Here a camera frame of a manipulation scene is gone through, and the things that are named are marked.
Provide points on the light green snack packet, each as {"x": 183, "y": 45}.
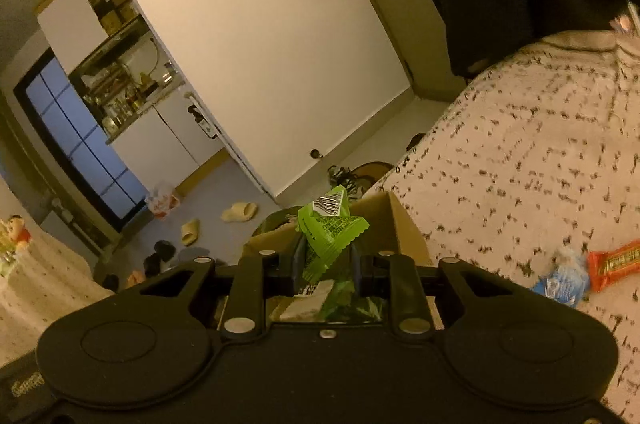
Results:
{"x": 329, "y": 228}

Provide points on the right beige slipper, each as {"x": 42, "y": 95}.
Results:
{"x": 240, "y": 212}

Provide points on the left beige slipper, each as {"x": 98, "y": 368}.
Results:
{"x": 189, "y": 232}

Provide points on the white kitchen cabinet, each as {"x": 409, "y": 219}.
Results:
{"x": 169, "y": 141}

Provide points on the blue snack packet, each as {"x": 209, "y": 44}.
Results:
{"x": 568, "y": 282}

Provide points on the dark window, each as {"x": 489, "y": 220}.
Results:
{"x": 77, "y": 142}

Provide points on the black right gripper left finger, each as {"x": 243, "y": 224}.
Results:
{"x": 244, "y": 315}

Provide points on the brown cardboard box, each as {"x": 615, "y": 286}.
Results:
{"x": 391, "y": 228}

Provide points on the white patterned bed cover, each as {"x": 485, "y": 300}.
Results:
{"x": 538, "y": 155}

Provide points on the dark green snack packet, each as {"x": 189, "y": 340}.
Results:
{"x": 332, "y": 299}

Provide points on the beige slipper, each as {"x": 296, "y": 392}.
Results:
{"x": 240, "y": 212}
{"x": 189, "y": 232}

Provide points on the red white plastic bag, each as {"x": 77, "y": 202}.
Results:
{"x": 161, "y": 200}

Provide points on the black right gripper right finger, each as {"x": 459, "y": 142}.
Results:
{"x": 393, "y": 278}

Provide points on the red candy bar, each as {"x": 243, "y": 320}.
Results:
{"x": 607, "y": 267}

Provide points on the grey white sneaker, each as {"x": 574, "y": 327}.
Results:
{"x": 342, "y": 176}

